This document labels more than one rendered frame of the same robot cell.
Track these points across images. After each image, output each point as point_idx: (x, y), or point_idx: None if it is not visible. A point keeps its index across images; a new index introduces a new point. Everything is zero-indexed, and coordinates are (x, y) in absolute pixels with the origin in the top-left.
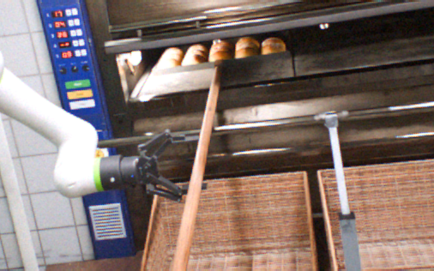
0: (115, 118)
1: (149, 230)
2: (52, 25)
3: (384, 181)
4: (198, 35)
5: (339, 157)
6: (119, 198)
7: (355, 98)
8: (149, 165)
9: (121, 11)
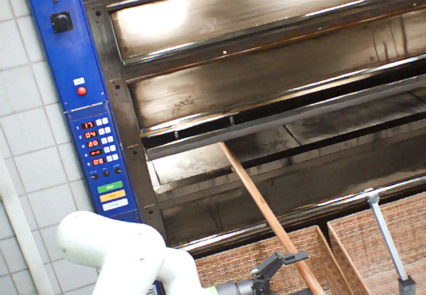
0: (145, 210)
1: None
2: (82, 136)
3: None
4: (237, 131)
5: (387, 230)
6: (154, 280)
7: (351, 157)
8: (264, 288)
9: (149, 113)
